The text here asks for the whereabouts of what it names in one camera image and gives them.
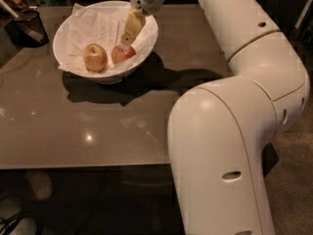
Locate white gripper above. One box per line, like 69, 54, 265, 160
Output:
118, 0, 165, 51

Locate red apple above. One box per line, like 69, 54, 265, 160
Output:
112, 45, 136, 65

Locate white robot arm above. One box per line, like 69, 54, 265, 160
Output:
167, 0, 310, 235

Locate white bowl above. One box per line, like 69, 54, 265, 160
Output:
52, 0, 159, 85

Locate left red-yellow apple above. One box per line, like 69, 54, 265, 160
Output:
83, 44, 108, 71

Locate white paper liner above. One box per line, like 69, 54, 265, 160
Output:
58, 2, 159, 77

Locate black mesh pen holder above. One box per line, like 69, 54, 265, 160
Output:
5, 11, 49, 48

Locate white shoe under table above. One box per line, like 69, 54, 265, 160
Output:
25, 170, 53, 201

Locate black cables on floor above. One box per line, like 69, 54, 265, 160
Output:
0, 211, 45, 235

